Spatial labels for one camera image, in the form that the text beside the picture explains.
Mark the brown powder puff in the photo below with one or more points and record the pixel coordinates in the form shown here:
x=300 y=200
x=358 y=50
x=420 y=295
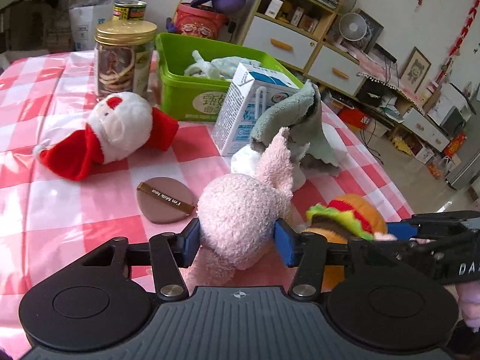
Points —
x=164 y=200

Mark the yellow labelled tin can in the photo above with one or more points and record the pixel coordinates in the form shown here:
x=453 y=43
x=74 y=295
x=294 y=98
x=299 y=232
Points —
x=129 y=10

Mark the white paper shopping bag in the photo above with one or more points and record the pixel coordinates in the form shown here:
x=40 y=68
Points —
x=85 y=16

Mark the light blue patterned cloth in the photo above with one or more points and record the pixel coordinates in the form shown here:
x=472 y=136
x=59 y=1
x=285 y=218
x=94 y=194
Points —
x=227 y=66

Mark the santa claus plush toy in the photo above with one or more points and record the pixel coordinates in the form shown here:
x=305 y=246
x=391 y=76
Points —
x=118 y=125

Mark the gold lid cookie jar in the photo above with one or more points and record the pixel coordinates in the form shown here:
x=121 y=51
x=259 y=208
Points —
x=122 y=56

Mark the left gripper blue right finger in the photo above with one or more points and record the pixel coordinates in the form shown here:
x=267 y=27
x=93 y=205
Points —
x=310 y=253

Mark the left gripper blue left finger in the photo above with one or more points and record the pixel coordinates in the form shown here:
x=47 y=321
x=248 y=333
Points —
x=166 y=253

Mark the white foam block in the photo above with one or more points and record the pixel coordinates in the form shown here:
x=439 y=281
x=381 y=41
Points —
x=246 y=159

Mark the low white drawer cabinet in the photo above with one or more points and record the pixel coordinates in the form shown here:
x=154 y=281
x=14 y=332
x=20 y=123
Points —
x=336 y=69

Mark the white desk fan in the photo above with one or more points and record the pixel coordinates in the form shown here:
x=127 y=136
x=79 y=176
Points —
x=351 y=27

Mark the framed picture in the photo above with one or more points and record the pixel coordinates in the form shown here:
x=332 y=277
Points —
x=415 y=71

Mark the pink plush toy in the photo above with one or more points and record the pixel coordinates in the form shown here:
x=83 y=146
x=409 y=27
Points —
x=237 y=213

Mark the red snack bucket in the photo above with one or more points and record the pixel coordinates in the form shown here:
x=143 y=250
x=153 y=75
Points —
x=199 y=22

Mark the green plastic bin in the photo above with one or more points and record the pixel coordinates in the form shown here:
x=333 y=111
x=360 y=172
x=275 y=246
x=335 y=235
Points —
x=193 y=98

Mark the blue white milk carton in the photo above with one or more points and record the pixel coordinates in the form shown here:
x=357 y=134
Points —
x=251 y=92

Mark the wooden shelf cabinet with drawers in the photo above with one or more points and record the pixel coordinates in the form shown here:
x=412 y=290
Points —
x=292 y=31

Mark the hamburger plush toy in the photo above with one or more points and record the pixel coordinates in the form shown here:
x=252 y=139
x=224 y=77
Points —
x=345 y=217

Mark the grey green towel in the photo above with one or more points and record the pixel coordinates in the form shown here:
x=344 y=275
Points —
x=301 y=114

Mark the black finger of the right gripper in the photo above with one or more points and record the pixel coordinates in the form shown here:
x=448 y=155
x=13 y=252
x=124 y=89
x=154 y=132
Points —
x=442 y=246

